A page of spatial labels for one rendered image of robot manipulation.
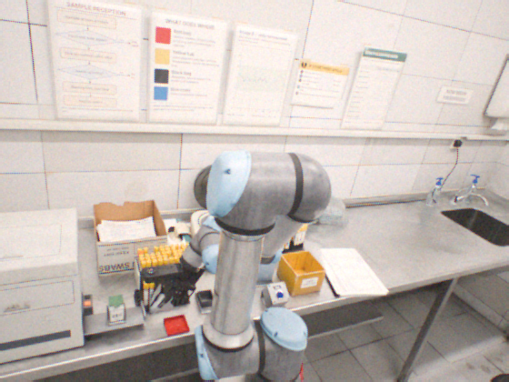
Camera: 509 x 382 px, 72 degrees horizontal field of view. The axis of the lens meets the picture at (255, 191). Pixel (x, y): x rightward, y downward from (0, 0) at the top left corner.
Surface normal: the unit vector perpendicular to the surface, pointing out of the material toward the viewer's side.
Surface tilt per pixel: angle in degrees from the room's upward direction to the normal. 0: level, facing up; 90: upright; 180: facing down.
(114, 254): 86
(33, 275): 89
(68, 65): 93
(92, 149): 90
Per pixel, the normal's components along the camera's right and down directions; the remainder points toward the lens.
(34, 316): 0.41, 0.44
